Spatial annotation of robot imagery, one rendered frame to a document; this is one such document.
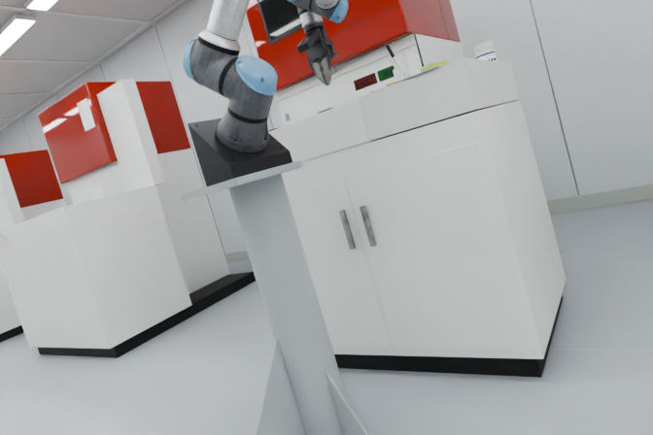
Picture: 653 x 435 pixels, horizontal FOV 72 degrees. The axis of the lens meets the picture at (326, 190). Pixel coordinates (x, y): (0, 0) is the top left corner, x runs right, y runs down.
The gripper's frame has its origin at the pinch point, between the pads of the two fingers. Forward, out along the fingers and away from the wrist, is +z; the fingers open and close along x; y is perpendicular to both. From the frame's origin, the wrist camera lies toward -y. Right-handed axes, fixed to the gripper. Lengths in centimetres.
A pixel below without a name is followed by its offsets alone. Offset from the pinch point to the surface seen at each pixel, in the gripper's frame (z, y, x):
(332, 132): 18.1, -8.0, -1.7
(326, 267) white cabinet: 64, -8, 16
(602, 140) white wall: 63, 200, -73
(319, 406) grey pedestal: 94, -45, 6
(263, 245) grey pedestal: 45, -45, 8
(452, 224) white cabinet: 55, -10, -34
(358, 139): 22.7, -8.4, -10.4
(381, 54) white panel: -12, 55, -1
